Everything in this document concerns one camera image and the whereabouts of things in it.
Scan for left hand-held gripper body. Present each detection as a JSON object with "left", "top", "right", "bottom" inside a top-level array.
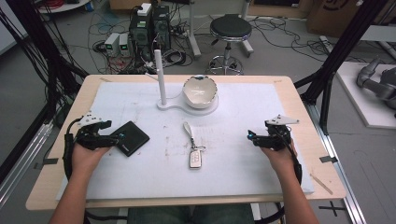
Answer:
[{"left": 74, "top": 111, "right": 112, "bottom": 151}]

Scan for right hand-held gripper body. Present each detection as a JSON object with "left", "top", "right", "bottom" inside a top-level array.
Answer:
[{"left": 263, "top": 114, "right": 300, "bottom": 152}]

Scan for black wallet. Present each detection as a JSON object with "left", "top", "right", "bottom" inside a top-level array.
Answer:
[{"left": 110, "top": 120, "right": 150, "bottom": 158}]

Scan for person's left hand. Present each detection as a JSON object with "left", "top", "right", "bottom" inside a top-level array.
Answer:
[{"left": 71, "top": 143, "right": 112, "bottom": 180}]

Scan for person's right hand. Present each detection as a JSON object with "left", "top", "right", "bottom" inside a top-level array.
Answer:
[{"left": 261, "top": 139, "right": 299, "bottom": 180}]

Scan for black tape piece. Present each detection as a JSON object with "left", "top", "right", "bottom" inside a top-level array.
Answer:
[
  {"left": 33, "top": 157, "right": 60, "bottom": 171},
  {"left": 318, "top": 155, "right": 339, "bottom": 164}
]

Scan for white foam mat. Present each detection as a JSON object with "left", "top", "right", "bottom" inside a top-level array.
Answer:
[{"left": 55, "top": 80, "right": 316, "bottom": 201}]

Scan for wooden table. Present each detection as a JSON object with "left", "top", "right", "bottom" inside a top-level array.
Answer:
[{"left": 25, "top": 74, "right": 347, "bottom": 212}]

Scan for thin wooden stick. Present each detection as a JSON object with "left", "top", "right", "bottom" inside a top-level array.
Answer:
[{"left": 309, "top": 173, "right": 333, "bottom": 196}]

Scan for white ceramic bowl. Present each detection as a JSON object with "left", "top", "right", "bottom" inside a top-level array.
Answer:
[{"left": 181, "top": 75, "right": 219, "bottom": 110}]

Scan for white stand with pole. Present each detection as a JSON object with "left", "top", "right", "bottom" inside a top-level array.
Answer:
[{"left": 145, "top": 49, "right": 219, "bottom": 117}]

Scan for white platform board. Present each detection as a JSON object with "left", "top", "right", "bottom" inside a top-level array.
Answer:
[{"left": 335, "top": 61, "right": 396, "bottom": 130}]

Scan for black tape cross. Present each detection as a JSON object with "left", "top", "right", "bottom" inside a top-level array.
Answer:
[{"left": 318, "top": 201, "right": 347, "bottom": 217}]

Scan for grey power supply unit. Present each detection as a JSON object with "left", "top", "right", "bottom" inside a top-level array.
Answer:
[
  {"left": 119, "top": 33, "right": 131, "bottom": 57},
  {"left": 104, "top": 32, "right": 121, "bottom": 58}
]

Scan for person's legs in jeans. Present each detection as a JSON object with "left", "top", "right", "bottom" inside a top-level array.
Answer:
[{"left": 126, "top": 203, "right": 256, "bottom": 224}]

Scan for black computer tower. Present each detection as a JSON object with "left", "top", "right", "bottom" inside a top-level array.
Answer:
[
  {"left": 151, "top": 5, "right": 172, "bottom": 52},
  {"left": 128, "top": 8, "right": 154, "bottom": 62}
]

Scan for black round stool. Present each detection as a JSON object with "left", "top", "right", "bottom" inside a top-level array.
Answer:
[{"left": 206, "top": 13, "right": 253, "bottom": 76}]

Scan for white box device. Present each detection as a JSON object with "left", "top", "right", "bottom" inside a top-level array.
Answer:
[{"left": 136, "top": 2, "right": 153, "bottom": 18}]

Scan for brown cardboard box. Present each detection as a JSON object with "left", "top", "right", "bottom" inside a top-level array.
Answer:
[{"left": 305, "top": 0, "right": 396, "bottom": 39}]

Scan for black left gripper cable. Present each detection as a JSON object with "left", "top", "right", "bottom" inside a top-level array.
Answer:
[{"left": 63, "top": 117, "right": 82, "bottom": 182}]

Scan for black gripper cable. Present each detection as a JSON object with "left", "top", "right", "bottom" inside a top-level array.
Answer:
[
  {"left": 63, "top": 117, "right": 82, "bottom": 182},
  {"left": 281, "top": 125, "right": 304, "bottom": 185}
]

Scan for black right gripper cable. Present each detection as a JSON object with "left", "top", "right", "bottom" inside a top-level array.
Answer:
[{"left": 281, "top": 125, "right": 304, "bottom": 185}]

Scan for car key with grey strap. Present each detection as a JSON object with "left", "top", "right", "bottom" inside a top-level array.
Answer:
[{"left": 182, "top": 121, "right": 207, "bottom": 170}]

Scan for aluminium rail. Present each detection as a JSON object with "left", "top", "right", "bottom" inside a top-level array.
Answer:
[
  {"left": 0, "top": 120, "right": 54, "bottom": 208},
  {"left": 304, "top": 102, "right": 369, "bottom": 224}
]

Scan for black metal frame with cables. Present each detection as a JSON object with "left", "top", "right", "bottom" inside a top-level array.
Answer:
[{"left": 0, "top": 0, "right": 90, "bottom": 129}]

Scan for tangle of floor cables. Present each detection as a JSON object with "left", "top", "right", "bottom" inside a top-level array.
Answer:
[{"left": 87, "top": 3, "right": 368, "bottom": 75}]

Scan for black metal frame post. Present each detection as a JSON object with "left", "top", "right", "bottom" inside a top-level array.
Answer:
[{"left": 293, "top": 0, "right": 394, "bottom": 135}]

